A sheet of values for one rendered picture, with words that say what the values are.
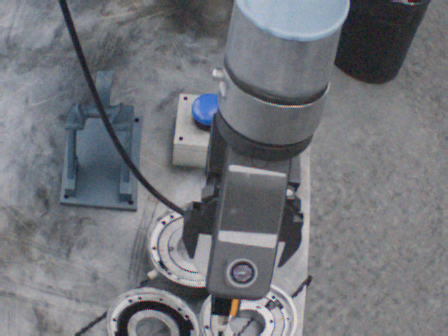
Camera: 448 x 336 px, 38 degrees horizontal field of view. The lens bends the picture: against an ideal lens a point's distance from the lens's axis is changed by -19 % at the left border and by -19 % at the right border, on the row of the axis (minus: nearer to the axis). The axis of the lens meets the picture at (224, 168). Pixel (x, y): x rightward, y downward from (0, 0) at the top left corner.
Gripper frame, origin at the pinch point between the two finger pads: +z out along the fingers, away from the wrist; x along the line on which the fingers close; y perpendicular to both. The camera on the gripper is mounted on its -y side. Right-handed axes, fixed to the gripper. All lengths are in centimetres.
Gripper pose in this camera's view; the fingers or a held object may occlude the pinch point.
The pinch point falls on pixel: (230, 281)
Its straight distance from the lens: 70.2
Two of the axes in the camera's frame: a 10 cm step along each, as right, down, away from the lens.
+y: 0.5, -7.6, 6.5
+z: -1.2, 6.4, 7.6
